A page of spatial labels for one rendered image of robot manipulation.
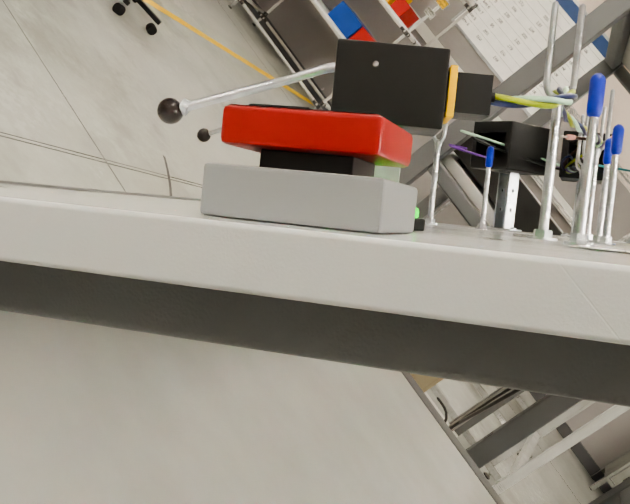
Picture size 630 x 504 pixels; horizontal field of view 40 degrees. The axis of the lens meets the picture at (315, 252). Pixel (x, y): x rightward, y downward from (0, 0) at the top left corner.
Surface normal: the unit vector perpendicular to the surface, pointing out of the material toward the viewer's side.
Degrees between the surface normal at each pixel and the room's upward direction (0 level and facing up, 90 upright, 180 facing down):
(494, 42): 90
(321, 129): 90
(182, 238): 90
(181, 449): 0
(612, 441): 90
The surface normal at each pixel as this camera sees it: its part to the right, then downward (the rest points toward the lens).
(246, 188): -0.29, 0.02
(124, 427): 0.76, -0.60
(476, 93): -0.05, 0.05
